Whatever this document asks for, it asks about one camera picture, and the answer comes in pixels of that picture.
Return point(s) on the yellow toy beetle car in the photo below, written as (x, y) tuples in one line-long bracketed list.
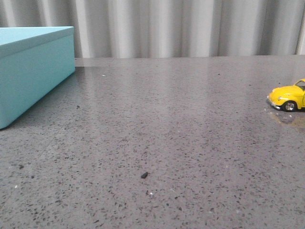
[(288, 98)]

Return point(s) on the light blue storage box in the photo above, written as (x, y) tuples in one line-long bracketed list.
[(33, 60)]

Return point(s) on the small black debris piece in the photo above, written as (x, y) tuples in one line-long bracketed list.
[(144, 175)]

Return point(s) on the grey pleated curtain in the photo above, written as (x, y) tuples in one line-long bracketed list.
[(168, 28)]

